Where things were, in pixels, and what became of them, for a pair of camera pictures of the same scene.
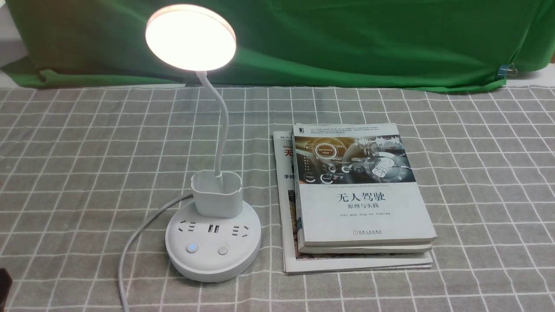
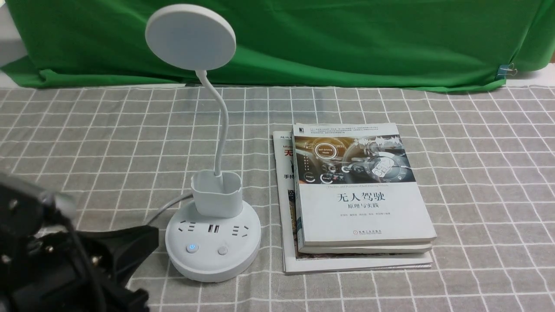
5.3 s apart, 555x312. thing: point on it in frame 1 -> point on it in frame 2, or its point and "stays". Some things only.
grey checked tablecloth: x=81 y=168 stays
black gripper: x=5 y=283 -> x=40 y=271
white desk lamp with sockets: x=216 y=237 stays
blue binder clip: x=504 y=70 stays
